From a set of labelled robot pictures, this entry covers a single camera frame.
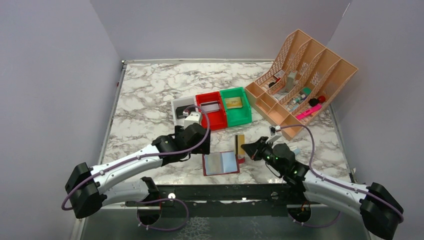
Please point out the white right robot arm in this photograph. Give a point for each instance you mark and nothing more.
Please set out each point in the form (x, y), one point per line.
(374, 205)

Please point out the light blue small object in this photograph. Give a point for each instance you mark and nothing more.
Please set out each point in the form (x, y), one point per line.
(295, 149)

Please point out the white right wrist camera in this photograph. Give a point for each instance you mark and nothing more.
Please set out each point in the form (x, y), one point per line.
(275, 134)

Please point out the pink highlighter marker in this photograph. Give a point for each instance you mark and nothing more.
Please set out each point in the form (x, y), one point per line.
(309, 112)

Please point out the red leather card holder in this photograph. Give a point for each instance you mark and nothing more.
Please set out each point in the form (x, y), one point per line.
(221, 163)

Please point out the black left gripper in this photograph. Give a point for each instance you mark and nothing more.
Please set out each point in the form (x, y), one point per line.
(180, 133)

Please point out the green plastic bin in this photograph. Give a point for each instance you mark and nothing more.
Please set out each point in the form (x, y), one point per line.
(237, 116)

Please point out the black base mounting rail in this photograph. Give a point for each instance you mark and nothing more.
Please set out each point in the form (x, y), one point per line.
(225, 200)

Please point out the silver card in red bin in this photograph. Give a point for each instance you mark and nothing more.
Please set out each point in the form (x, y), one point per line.
(210, 107)

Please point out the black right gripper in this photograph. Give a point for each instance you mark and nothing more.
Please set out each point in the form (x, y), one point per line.
(261, 151)

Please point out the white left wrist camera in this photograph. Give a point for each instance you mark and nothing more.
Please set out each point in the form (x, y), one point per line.
(193, 118)

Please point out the red black round item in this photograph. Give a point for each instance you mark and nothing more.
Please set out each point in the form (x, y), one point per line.
(315, 101)

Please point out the green capped tube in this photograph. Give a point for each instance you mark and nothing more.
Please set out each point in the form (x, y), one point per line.
(304, 93)

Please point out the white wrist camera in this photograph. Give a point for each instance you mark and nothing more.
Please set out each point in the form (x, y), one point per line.
(275, 134)
(193, 118)

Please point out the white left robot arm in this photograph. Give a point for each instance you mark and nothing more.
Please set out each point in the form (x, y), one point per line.
(91, 188)

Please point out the grey box in organizer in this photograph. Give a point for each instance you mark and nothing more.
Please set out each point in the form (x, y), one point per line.
(290, 81)

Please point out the white plastic bin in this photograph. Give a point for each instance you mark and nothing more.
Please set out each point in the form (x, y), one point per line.
(182, 101)

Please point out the beige desk organizer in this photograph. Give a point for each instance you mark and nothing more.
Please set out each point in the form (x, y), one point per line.
(318, 68)

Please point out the gold card in green bin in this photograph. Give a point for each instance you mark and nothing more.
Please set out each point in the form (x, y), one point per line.
(233, 103)

